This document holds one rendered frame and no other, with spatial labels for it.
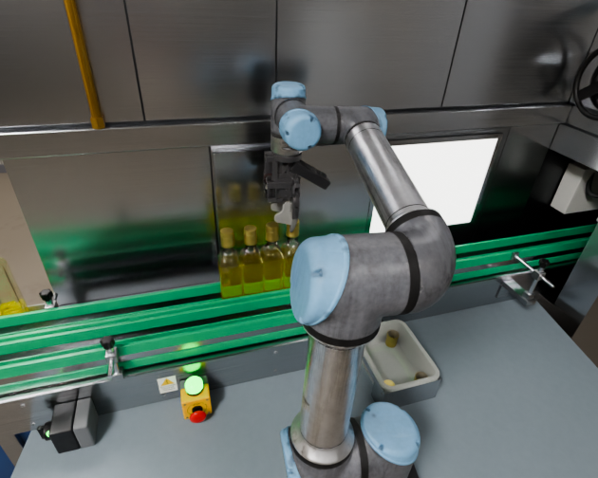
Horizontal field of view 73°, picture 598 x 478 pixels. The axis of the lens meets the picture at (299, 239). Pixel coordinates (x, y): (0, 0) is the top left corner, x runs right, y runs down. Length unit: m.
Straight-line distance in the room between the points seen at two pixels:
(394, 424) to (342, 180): 0.67
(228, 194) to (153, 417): 0.61
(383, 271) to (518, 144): 1.11
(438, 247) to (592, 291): 1.11
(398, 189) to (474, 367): 0.82
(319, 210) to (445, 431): 0.68
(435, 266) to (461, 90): 0.85
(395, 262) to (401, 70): 0.76
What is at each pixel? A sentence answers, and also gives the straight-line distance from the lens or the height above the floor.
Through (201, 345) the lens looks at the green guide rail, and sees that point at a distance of 1.08.
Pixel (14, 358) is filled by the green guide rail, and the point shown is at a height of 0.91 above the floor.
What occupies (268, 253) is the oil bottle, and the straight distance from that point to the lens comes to 1.07.
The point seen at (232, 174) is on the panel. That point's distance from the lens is 1.09.
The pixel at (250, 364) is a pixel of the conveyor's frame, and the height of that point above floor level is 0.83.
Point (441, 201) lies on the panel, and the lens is 1.43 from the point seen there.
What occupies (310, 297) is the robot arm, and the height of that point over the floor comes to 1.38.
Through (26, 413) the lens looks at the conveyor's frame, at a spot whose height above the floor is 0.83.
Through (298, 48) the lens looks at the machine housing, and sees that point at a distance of 1.07.
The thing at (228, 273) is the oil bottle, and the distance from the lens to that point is 1.07.
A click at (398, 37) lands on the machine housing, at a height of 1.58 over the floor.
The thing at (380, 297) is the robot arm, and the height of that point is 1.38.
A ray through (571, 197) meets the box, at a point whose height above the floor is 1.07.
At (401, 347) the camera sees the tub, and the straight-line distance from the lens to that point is 1.31.
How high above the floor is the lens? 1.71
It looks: 34 degrees down
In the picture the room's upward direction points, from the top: 3 degrees clockwise
